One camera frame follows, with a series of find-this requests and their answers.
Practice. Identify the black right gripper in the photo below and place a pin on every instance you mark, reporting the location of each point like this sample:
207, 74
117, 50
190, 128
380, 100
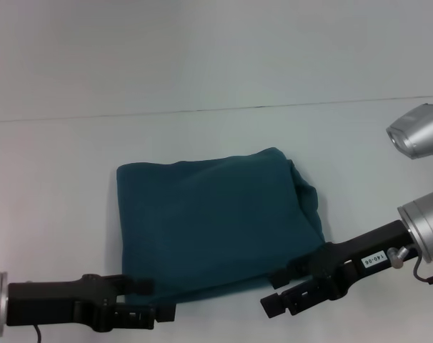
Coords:
363, 257

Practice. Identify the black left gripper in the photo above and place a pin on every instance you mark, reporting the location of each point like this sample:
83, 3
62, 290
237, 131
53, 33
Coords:
63, 300

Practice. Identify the blue t-shirt with FREE print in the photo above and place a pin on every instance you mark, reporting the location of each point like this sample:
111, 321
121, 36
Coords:
216, 225

